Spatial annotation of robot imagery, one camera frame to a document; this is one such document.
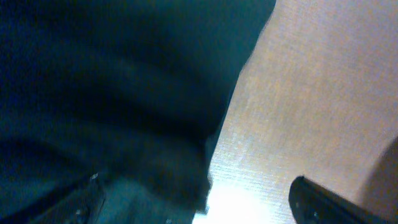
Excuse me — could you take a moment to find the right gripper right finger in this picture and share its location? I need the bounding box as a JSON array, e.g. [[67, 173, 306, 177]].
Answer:
[[289, 175, 389, 224]]

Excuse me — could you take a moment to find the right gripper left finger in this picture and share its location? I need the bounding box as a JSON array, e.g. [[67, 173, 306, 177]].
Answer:
[[30, 173, 106, 224]]

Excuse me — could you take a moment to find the black t-shirt with logo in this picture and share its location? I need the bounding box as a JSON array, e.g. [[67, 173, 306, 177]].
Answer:
[[1, 0, 275, 223]]

